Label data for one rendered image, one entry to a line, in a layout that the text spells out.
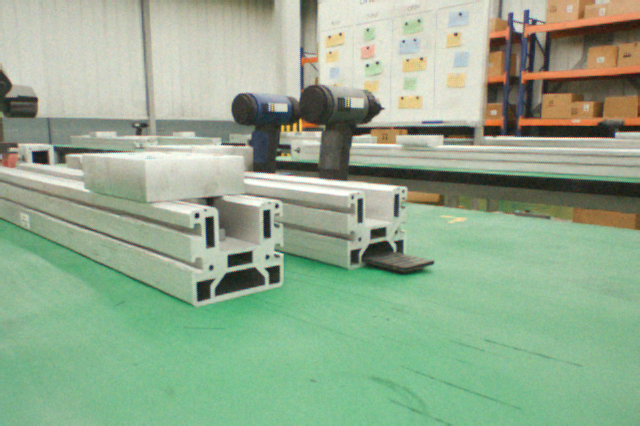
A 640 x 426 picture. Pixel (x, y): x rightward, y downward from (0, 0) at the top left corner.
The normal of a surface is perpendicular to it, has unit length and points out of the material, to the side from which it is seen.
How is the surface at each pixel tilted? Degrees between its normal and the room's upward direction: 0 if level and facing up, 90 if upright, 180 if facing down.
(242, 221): 90
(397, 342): 0
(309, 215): 90
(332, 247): 90
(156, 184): 90
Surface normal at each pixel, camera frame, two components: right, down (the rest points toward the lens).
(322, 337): 0.00, -0.99
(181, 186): 0.67, 0.12
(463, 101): -0.73, 0.11
